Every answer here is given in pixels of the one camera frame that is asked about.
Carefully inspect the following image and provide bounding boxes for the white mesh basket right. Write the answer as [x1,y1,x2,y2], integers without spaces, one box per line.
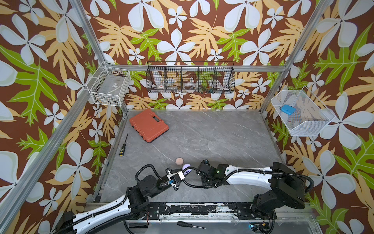
[271,86,336,137]

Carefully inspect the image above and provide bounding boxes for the blue case in basket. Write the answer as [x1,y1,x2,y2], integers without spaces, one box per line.
[281,105,296,116]

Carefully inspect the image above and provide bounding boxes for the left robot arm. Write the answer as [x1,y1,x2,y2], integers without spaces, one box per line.
[53,164,192,234]

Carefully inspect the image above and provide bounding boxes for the aluminium frame post left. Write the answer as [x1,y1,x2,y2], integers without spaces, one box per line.
[69,1,128,116]

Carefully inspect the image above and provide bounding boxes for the white wire basket left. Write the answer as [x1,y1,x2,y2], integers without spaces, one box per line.
[87,66,131,107]

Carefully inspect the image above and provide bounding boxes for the red plastic tool case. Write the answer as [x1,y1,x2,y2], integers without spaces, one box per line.
[130,109,169,143]

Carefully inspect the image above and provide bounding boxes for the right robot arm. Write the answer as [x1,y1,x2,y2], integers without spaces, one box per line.
[182,160,315,219]

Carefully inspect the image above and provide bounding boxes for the aluminium frame post right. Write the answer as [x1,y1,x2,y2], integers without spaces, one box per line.
[260,1,331,114]

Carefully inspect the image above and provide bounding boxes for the black wire basket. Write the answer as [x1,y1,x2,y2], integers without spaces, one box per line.
[146,61,236,94]

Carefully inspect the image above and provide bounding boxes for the aluminium frame post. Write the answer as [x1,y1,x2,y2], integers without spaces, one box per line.
[69,1,128,116]
[260,1,331,114]

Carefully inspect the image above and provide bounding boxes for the yellow black screwdriver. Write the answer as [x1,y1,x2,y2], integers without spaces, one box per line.
[119,134,128,157]

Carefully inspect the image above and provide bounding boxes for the black screwdriver front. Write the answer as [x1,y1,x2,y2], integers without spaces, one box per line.
[177,221,206,230]

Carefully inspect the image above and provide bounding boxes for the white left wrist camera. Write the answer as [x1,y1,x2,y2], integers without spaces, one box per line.
[166,168,185,191]

